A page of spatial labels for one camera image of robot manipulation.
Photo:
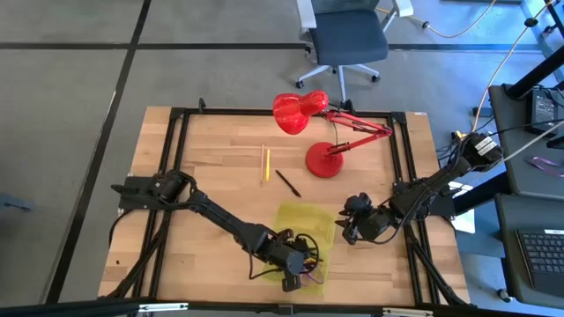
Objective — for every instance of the purple ribbon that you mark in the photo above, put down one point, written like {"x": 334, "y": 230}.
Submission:
{"x": 544, "y": 162}

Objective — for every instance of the black keyboard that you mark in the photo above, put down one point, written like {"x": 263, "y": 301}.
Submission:
{"x": 544, "y": 260}

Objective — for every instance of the black power adapter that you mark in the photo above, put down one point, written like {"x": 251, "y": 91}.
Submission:
{"x": 542, "y": 112}

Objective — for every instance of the white paper sheet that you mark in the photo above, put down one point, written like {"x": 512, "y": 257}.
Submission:
{"x": 465, "y": 222}

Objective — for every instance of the grey office chair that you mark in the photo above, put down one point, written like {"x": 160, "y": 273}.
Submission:
{"x": 348, "y": 35}

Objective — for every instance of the black aluminium table frame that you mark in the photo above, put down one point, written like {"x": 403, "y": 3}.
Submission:
{"x": 229, "y": 112}

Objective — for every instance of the black diagonal beam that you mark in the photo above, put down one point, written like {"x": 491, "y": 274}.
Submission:
{"x": 537, "y": 72}

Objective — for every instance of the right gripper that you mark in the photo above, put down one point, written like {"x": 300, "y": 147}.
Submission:
{"x": 374, "y": 224}

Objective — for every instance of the black crossbar with silver brackets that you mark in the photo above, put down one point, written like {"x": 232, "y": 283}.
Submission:
{"x": 66, "y": 308}

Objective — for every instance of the yellow pencil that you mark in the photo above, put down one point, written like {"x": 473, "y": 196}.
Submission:
{"x": 267, "y": 165}

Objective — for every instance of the yellow plug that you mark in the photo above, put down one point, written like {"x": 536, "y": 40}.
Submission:
{"x": 458, "y": 134}

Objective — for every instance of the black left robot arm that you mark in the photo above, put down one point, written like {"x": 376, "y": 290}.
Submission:
{"x": 220, "y": 216}

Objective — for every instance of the dark grey desk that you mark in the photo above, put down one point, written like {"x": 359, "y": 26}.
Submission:
{"x": 506, "y": 264}

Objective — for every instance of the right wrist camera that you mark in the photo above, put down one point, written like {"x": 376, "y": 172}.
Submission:
{"x": 359, "y": 203}

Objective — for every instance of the red desk lamp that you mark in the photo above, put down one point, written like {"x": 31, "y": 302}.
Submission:
{"x": 324, "y": 160}

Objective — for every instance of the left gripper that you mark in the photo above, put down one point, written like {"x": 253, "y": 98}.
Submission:
{"x": 286, "y": 260}

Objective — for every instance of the black pen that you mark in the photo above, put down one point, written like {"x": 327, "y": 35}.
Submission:
{"x": 288, "y": 183}

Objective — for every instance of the yellow translucent plastic box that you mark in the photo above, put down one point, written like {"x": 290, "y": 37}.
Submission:
{"x": 318, "y": 289}

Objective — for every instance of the yellow translucent box lid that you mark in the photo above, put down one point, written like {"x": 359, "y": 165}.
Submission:
{"x": 304, "y": 218}

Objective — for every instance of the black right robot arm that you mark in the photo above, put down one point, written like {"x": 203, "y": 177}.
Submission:
{"x": 440, "y": 180}

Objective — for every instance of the dark grey side table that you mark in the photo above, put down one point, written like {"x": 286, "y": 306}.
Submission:
{"x": 520, "y": 167}

